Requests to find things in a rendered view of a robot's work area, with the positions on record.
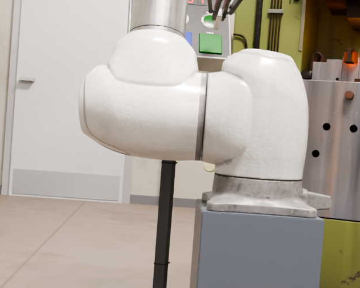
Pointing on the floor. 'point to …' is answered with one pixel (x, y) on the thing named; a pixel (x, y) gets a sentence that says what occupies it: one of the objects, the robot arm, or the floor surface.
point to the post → (164, 224)
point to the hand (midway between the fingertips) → (218, 19)
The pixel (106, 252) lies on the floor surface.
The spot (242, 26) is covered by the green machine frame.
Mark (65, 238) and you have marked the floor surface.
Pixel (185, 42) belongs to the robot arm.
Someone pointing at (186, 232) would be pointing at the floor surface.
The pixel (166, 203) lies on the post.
